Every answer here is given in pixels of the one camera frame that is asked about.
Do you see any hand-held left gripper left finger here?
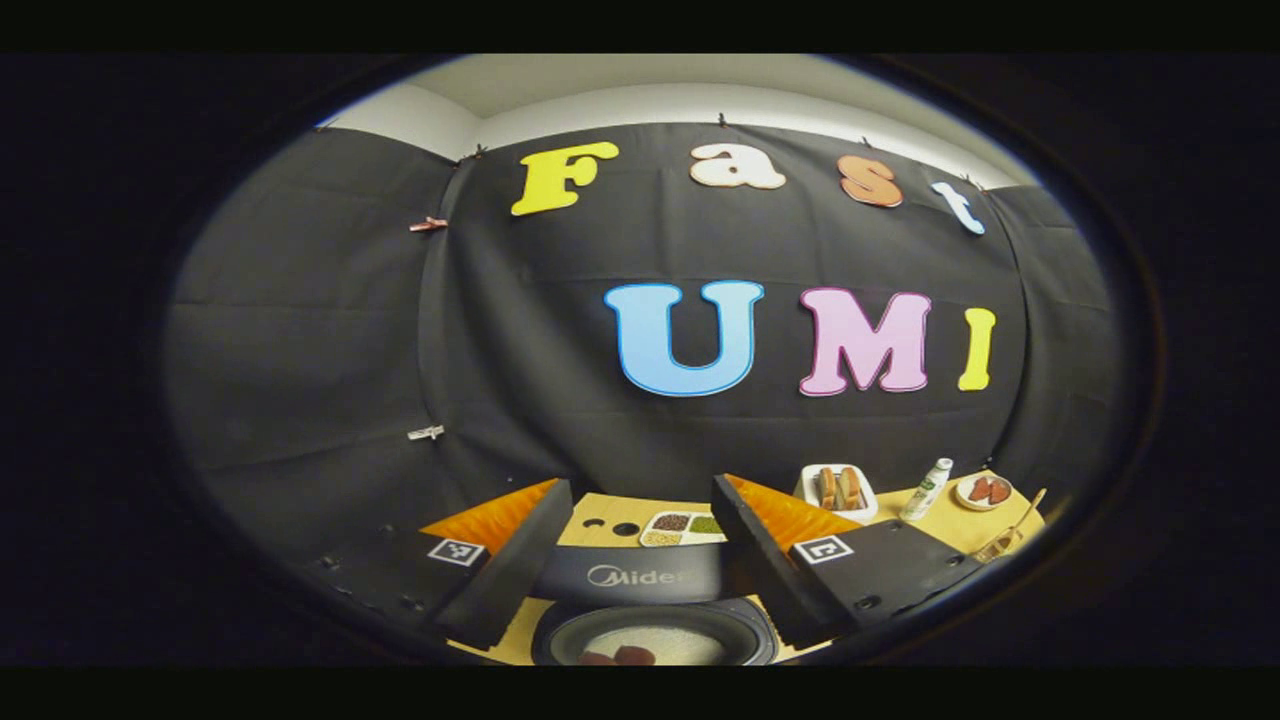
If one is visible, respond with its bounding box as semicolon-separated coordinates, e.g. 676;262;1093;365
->
300;478;576;651

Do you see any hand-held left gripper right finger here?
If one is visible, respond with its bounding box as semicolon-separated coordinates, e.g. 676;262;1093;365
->
710;473;986;649

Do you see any black and silver rice cooker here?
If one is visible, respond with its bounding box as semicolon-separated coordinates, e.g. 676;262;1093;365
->
528;545;780;667

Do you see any wooden spoon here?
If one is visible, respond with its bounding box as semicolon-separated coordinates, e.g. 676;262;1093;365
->
985;487;1048;556

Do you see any white divided grain dish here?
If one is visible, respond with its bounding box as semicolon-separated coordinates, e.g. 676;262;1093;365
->
638;511;728;548

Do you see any white toaster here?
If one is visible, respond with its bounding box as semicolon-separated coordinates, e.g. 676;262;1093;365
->
795;463;880;524

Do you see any white milk bottle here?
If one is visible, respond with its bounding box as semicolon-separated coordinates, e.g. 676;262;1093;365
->
899;457;955;522

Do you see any white round plate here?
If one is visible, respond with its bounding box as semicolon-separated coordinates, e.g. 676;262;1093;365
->
955;472;1015;512

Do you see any black backdrop cloth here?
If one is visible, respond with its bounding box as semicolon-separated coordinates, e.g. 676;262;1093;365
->
160;120;1131;601

